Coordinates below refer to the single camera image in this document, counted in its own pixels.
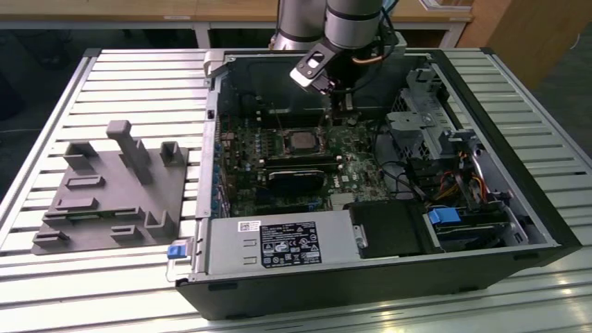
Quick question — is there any silver heatsink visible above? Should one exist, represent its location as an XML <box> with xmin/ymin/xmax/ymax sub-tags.
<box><xmin>331</xmin><ymin>193</ymin><xmax>358</xmax><ymax>211</ymax></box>

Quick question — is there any grey parts rack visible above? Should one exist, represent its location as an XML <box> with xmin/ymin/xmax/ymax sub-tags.
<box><xmin>30</xmin><ymin>119</ymin><xmax>191</xmax><ymax>257</ymax></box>

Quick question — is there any wooden cabinet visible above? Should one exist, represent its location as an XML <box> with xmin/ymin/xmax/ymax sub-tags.
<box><xmin>455</xmin><ymin>0</ymin><xmax>592</xmax><ymax>92</ymax></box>

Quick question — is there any black RAM slot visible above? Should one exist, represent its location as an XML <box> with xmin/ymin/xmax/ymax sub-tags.
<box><xmin>266</xmin><ymin>162</ymin><xmax>343</xmax><ymax>170</ymax></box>
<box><xmin>266</xmin><ymin>156</ymin><xmax>338</xmax><ymax>163</ymax></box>
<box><xmin>259</xmin><ymin>119</ymin><xmax>326</xmax><ymax>128</ymax></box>
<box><xmin>256</xmin><ymin>105</ymin><xmax>326</xmax><ymax>114</ymax></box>

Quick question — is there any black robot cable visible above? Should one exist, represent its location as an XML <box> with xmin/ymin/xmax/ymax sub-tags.
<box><xmin>344</xmin><ymin>20</ymin><xmax>399</xmax><ymax>94</ymax></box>

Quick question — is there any black graphics card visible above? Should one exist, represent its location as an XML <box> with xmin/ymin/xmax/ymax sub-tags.
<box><xmin>266</xmin><ymin>168</ymin><xmax>328</xmax><ymax>195</ymax></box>

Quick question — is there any black plastic shroud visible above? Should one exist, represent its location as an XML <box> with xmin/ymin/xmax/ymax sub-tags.
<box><xmin>346</xmin><ymin>200</ymin><xmax>443</xmax><ymax>260</ymax></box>

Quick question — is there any black PC case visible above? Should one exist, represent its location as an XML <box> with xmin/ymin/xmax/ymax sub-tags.
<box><xmin>174</xmin><ymin>46</ymin><xmax>583</xmax><ymax>322</ymax></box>

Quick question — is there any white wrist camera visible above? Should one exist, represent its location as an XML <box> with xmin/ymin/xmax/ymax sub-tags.
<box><xmin>290</xmin><ymin>51</ymin><xmax>335</xmax><ymax>94</ymax></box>

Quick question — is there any silver CPU chip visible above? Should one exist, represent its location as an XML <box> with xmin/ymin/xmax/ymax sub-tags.
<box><xmin>290</xmin><ymin>132</ymin><xmax>322</xmax><ymax>151</ymax></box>

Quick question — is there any blue disk carrier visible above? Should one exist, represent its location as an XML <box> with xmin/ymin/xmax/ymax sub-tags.
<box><xmin>428</xmin><ymin>207</ymin><xmax>463</xmax><ymax>227</ymax></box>

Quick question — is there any CPU socket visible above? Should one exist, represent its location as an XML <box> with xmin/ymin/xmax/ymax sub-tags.
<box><xmin>276</xmin><ymin>127</ymin><xmax>332</xmax><ymax>157</ymax></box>

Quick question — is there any green motherboard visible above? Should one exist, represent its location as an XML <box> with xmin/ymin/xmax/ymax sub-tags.
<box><xmin>216</xmin><ymin>103</ymin><xmax>395</xmax><ymax>218</ymax></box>

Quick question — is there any grey power supply unit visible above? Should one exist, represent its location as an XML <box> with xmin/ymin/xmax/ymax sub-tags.
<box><xmin>203</xmin><ymin>210</ymin><xmax>362</xmax><ymax>275</ymax></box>

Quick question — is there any black hard disk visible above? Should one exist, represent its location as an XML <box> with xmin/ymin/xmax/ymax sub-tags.
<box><xmin>434</xmin><ymin>221</ymin><xmax>510</xmax><ymax>250</ymax></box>

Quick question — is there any green RAM stick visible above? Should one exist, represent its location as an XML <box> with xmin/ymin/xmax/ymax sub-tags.
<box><xmin>67</xmin><ymin>213</ymin><xmax>116</xmax><ymax>222</ymax></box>

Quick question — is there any metal drive cage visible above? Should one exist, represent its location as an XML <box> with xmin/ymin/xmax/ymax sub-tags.
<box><xmin>383</xmin><ymin>67</ymin><xmax>486</xmax><ymax>162</ymax></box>

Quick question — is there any orange yellow wire bundle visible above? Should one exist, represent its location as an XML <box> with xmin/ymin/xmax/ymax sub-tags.
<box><xmin>434</xmin><ymin>169</ymin><xmax>490</xmax><ymax>205</ymax></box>

